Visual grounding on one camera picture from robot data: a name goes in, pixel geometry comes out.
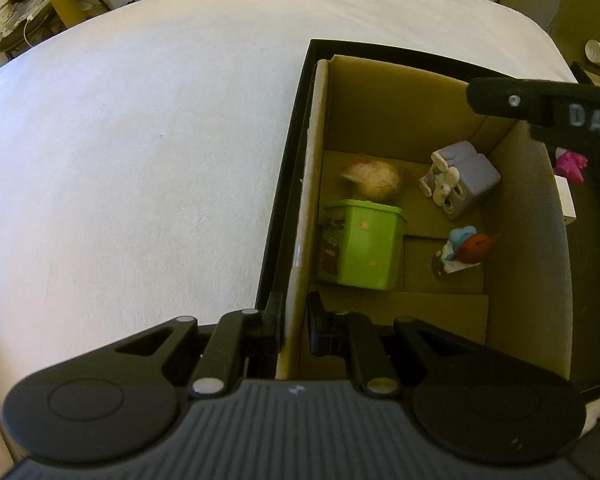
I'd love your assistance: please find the black tray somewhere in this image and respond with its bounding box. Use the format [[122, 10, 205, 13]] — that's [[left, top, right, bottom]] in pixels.
[[255, 38, 600, 401]]

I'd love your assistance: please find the blue and red figurine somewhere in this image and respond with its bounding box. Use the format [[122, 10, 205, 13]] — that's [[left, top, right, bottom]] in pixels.
[[431, 226, 501, 278]]

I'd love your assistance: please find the pink toy figure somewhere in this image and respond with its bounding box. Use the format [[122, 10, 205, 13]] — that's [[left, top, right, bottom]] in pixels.
[[555, 149, 589, 183]]

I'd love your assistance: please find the brown round figurine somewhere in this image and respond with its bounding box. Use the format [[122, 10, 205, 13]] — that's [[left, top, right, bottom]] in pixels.
[[341, 157, 402, 202]]

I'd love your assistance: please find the green cartoon storage box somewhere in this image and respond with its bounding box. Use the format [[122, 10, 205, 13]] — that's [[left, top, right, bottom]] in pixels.
[[316, 199, 408, 292]]

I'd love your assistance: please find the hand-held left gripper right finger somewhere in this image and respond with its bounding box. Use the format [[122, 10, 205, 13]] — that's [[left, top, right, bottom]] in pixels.
[[306, 291, 481, 401]]

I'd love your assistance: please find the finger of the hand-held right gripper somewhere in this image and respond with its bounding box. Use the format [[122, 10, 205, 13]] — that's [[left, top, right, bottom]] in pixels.
[[466, 76, 546, 122]]

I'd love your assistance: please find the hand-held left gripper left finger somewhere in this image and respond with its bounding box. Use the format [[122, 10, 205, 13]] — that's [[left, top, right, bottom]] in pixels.
[[115, 291, 286, 401]]

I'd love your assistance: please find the black side table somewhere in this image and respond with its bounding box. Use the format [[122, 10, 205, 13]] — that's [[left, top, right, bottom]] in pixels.
[[571, 60, 600, 90]]

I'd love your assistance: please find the white cube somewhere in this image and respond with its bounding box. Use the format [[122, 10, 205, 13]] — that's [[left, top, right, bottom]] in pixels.
[[554, 175, 577, 226]]

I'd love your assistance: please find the purple block with figure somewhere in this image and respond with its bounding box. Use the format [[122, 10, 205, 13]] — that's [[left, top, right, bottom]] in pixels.
[[419, 142, 501, 222]]

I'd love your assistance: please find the cluttered low shelf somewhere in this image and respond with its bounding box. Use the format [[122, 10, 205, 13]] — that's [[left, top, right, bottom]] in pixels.
[[0, 0, 89, 57]]

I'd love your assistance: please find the cardboard box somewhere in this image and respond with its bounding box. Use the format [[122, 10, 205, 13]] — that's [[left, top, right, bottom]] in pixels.
[[275, 55, 573, 381]]

